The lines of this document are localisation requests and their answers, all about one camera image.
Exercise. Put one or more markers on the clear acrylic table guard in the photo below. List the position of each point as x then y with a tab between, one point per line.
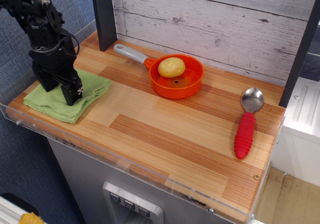
183	145

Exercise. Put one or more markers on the yellow toy potato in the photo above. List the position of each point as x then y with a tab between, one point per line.
171	67

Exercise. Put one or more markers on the green cloth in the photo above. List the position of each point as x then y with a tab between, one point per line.
55	105

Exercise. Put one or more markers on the dark grey right post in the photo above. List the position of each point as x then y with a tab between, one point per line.
304	46

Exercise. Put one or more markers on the dark grey left post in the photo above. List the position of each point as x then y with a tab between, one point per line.
105	23

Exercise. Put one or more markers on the metal spoon with red handle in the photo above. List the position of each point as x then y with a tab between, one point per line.
252	101

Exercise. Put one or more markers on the orange pan with grey handle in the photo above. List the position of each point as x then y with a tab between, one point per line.
179	87

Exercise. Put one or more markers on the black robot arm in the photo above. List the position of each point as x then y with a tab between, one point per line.
39	19

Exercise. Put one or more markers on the yellow object at corner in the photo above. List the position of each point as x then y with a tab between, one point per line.
30	218

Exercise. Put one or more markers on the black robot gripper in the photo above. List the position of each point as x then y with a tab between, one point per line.
55	65

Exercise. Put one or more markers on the dark grey post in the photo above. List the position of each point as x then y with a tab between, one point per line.
304	46
105	23

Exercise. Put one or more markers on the white ridged appliance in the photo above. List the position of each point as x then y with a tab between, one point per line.
297	148

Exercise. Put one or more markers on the grey cabinet with button panel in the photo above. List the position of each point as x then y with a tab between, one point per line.
107	194

